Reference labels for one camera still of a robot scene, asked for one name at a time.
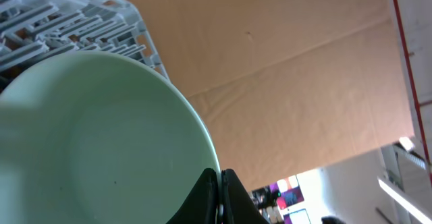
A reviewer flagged ceiling light strip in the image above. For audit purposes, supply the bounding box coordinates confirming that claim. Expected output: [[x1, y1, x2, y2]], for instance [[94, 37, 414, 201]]
[[377, 177, 431, 224]]

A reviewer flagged mint green bowl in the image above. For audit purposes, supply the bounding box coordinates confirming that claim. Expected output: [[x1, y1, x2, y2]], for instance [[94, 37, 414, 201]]
[[1, 51, 220, 223]]

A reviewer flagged brown cardboard panel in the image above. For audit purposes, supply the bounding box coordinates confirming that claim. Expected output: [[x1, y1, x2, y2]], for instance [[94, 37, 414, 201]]
[[127, 0, 413, 190]]

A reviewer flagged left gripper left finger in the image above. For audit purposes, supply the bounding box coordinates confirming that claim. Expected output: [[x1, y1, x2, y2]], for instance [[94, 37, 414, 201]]
[[167, 168, 219, 224]]

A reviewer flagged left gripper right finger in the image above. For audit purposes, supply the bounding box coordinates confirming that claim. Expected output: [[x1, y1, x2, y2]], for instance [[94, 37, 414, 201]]
[[221, 169, 268, 224]]

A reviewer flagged grey dishwasher rack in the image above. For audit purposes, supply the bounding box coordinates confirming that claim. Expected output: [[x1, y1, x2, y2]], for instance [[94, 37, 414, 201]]
[[1, 0, 167, 88]]

